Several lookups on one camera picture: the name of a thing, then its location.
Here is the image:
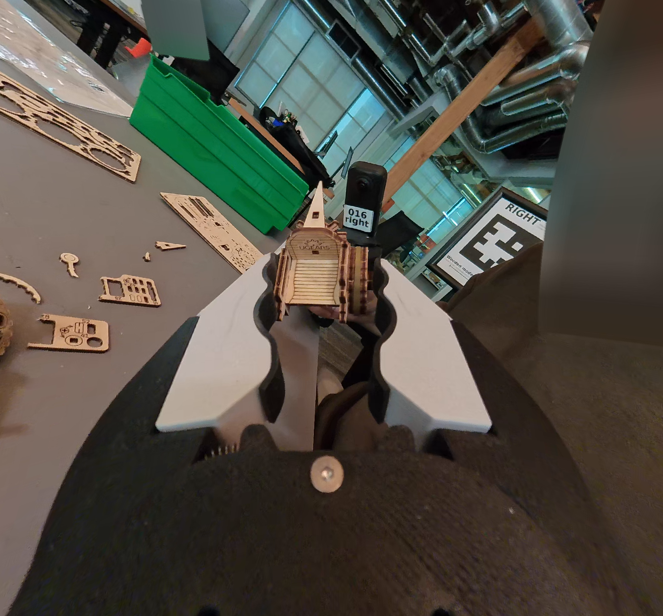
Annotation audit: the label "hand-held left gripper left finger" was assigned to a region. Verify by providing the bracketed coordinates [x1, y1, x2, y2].
[155, 253, 321, 453]

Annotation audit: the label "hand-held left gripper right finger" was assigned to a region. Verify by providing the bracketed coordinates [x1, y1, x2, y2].
[369, 258, 493, 443]

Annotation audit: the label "pointed wooden part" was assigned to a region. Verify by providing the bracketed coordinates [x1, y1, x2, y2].
[302, 180, 328, 229]

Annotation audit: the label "small wooden model assembly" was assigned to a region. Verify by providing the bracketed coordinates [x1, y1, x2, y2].
[272, 223, 371, 324]

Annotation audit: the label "grey desk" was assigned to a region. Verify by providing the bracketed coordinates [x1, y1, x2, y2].
[0, 0, 278, 616]

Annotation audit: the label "black backpack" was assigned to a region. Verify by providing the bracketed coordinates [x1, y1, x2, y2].
[258, 105, 335, 184]

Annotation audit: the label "slotted rectangular wooden piece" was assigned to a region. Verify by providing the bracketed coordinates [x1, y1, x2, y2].
[98, 274, 162, 307]

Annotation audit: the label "wooden sheet with small cutouts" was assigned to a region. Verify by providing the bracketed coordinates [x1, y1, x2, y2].
[160, 192, 263, 273]

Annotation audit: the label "framed marker sign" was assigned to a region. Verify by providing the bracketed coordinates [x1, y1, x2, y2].
[429, 186, 549, 292]

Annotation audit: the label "wooden piece with tab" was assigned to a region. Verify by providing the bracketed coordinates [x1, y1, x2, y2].
[27, 314, 111, 354]

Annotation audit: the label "green plastic bin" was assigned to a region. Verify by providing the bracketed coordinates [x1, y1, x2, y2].
[128, 53, 310, 235]

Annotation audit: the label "metal ventilation ducts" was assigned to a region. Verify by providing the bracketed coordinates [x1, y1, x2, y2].
[432, 0, 594, 157]

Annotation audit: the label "black monitor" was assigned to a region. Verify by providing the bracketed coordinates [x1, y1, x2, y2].
[150, 0, 250, 105]

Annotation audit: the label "curved toothed wooden piece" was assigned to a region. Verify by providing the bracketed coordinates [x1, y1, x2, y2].
[0, 272, 42, 305]

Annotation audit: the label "wooden sheet with round cutouts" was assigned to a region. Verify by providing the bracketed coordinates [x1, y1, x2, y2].
[0, 71, 142, 184]

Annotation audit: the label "instruction booklet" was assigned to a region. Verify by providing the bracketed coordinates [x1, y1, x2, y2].
[0, 0, 134, 119]

